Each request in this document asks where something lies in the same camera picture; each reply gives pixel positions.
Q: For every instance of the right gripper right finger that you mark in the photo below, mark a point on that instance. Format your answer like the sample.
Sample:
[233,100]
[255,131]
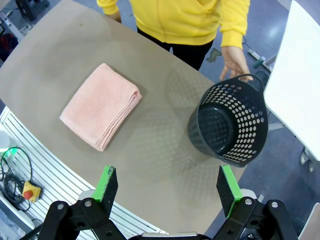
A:
[228,192]

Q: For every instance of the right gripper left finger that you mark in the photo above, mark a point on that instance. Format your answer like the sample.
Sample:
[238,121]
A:
[105,190]

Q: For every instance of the pink terry towel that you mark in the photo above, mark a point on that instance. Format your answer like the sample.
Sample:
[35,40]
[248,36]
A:
[100,105]

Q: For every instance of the person's left forearm yellow sleeve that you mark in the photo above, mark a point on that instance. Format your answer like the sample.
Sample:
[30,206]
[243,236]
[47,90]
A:
[235,27]

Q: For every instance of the person's right forearm yellow sleeve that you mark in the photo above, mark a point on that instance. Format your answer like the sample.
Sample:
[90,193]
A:
[107,6]

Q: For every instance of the person's left hand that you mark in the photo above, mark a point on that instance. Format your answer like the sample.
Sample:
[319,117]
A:
[235,61]

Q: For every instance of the person's right hand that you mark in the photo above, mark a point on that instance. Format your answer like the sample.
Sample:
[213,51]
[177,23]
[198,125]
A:
[115,17]

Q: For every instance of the black perforated plastic basket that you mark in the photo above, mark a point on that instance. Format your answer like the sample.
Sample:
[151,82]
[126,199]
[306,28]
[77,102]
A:
[212,125]

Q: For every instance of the yellow emergency stop box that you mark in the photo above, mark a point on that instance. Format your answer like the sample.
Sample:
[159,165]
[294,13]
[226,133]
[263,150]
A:
[31,191]

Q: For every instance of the white base green light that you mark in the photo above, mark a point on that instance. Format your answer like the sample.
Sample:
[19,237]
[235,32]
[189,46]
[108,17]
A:
[5,140]

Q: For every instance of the white side table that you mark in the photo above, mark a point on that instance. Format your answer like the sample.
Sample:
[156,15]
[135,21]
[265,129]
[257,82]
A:
[295,75]

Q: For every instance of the red and black bag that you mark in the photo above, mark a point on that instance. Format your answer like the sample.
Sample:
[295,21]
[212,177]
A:
[7,45]

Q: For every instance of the person in yellow hoodie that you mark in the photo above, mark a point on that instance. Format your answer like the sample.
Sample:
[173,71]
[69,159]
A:
[175,22]

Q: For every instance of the black floor stand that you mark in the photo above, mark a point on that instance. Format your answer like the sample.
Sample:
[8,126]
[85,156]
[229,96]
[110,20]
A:
[35,7]

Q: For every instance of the white aluminium table frame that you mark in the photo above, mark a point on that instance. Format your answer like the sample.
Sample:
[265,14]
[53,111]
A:
[50,162]

